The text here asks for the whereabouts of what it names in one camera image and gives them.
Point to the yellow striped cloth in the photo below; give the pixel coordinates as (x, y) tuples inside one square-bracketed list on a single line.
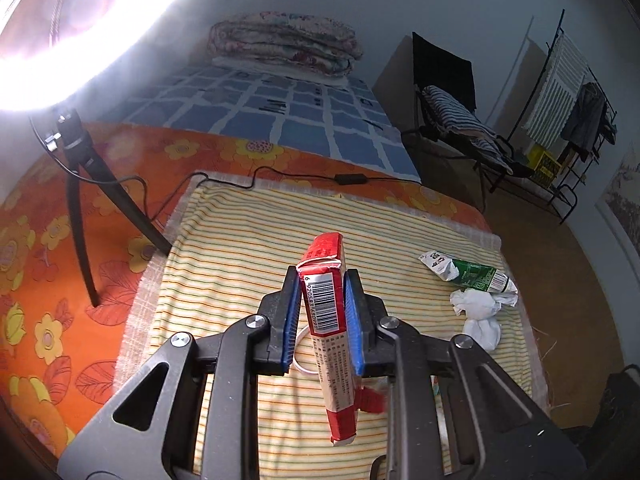
[(240, 240)]

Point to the black folding chair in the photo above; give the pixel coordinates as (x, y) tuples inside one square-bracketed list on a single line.
[(445, 65)]

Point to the folded floral quilt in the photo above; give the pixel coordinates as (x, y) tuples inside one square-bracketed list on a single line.
[(285, 42)]

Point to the black drying rack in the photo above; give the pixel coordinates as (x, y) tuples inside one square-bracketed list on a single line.
[(558, 35)]

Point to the blue checkered bed sheet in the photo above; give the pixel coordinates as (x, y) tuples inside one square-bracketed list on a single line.
[(300, 125)]

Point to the yellow crate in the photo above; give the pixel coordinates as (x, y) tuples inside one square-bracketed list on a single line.
[(542, 165)]

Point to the black bag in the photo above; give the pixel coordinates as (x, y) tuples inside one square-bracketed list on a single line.
[(620, 400)]

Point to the striped cloth on chair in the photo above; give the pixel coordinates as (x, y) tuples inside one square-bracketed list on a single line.
[(455, 115)]

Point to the red paper box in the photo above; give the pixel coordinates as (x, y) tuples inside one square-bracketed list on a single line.
[(320, 310)]

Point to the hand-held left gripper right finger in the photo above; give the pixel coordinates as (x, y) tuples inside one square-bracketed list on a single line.
[(357, 325)]

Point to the striped towel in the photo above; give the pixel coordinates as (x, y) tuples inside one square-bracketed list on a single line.
[(555, 95)]

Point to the white tissue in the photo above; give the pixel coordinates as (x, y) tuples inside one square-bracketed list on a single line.
[(480, 310)]

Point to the black tripod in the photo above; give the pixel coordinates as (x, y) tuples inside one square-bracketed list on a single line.
[(75, 140)]

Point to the dark hanging clothes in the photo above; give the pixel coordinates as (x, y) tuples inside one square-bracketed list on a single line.
[(582, 115)]

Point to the green toothpaste tube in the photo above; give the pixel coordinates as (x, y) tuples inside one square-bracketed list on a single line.
[(475, 272)]

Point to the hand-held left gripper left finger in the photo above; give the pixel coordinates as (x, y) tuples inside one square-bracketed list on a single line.
[(290, 320)]

